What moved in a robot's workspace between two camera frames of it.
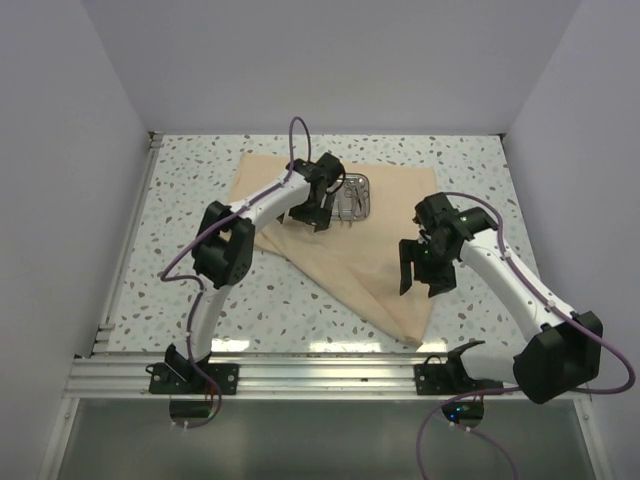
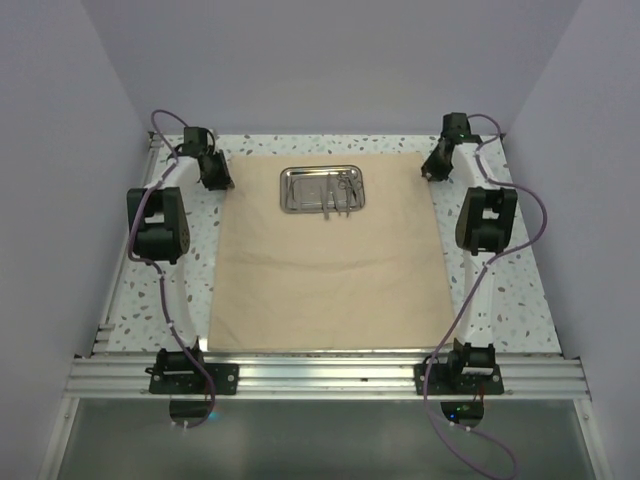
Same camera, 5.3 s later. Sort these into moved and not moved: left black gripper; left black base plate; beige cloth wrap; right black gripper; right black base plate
Moved: beige cloth wrap; left black gripper; right black gripper
Not moved: right black base plate; left black base plate
